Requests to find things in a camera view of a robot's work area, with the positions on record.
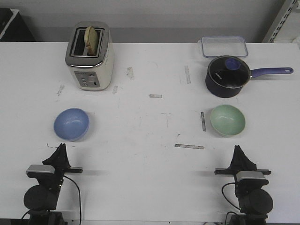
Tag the glass pot lid blue knob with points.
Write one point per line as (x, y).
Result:
(228, 71)

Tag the white metal shelf upright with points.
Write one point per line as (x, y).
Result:
(285, 28)

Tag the clear plastic food container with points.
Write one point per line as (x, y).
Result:
(214, 46)

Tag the slice of toast bread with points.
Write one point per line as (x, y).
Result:
(91, 40)

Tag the green bowl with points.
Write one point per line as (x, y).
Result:
(227, 120)

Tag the blue bowl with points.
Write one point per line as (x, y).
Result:
(71, 124)

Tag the black box in corner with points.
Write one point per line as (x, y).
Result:
(13, 28)

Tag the cream and chrome toaster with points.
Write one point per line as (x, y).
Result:
(91, 73)

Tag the dark blue saucepan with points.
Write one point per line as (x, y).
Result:
(224, 92)

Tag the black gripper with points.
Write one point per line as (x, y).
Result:
(241, 161)
(51, 177)

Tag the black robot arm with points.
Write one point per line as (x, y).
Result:
(41, 199)
(254, 202)

